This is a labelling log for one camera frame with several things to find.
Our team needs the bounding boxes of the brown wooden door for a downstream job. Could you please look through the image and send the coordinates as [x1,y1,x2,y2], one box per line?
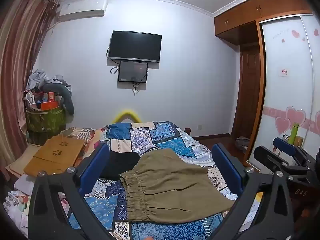
[231,47,262,140]

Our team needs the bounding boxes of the patchwork printed blanket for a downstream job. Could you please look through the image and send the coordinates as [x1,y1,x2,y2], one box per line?
[67,121,265,240]

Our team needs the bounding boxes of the green bottle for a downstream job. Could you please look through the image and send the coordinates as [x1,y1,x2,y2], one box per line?
[289,123,300,145]

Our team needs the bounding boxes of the orange box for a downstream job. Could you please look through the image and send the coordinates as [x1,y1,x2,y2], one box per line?
[40,101,60,111]

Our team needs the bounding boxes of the wooden wardrobe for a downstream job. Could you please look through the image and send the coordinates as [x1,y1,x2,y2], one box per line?
[214,0,316,160]

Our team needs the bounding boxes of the black cloth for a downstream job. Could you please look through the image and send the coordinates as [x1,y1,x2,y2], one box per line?
[99,150,141,180]

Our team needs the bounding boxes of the yellow orange bed sheet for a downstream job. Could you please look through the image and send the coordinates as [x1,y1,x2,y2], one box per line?
[240,191,266,230]

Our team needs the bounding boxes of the white air conditioner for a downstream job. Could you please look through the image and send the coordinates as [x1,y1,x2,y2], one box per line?
[56,0,108,22]

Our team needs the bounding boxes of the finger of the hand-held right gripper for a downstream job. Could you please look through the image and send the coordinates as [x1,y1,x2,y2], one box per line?
[253,145,310,180]
[272,137,316,167]

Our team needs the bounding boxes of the grey bag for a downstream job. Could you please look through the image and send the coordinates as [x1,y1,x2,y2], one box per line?
[236,136,251,153]

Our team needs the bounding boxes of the grey long pillow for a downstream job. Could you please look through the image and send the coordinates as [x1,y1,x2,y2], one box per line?
[44,84,75,117]

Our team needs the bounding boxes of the khaki pants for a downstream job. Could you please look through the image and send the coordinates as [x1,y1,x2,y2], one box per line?
[119,148,235,223]

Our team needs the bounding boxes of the small black monitor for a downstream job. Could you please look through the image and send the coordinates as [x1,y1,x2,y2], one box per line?
[118,60,148,83]

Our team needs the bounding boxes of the yellow curved item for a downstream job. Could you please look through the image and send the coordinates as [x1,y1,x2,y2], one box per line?
[112,109,140,124]

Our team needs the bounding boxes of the pile of papers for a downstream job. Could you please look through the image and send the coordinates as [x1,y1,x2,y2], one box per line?
[2,175,70,238]

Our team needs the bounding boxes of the green laundry basket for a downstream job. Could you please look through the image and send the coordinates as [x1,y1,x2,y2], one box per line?
[25,106,67,133]

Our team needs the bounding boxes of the white heart-print sliding door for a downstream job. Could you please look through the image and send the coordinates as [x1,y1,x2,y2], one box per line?
[259,15,320,160]

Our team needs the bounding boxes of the striped pink curtain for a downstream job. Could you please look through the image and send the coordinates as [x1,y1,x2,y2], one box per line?
[0,0,59,170]

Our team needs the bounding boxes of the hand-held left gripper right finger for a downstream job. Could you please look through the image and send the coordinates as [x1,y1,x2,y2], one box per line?
[212,143,294,240]

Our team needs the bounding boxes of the wooden lap desk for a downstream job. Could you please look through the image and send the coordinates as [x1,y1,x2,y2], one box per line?
[24,136,87,175]

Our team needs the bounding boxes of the beige cushion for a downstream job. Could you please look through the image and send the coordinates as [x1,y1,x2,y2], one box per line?
[5,145,38,178]

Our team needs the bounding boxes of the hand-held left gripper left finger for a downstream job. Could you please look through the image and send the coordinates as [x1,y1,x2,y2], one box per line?
[27,142,110,240]

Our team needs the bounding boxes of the black wall television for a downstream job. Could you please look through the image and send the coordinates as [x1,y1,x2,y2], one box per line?
[108,30,162,63]

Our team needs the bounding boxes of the striped fringed cloth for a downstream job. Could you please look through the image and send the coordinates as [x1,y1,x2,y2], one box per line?
[62,127,96,141]

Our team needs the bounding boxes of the pile of grey clothes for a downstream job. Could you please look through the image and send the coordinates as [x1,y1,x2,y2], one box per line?
[27,69,72,91]

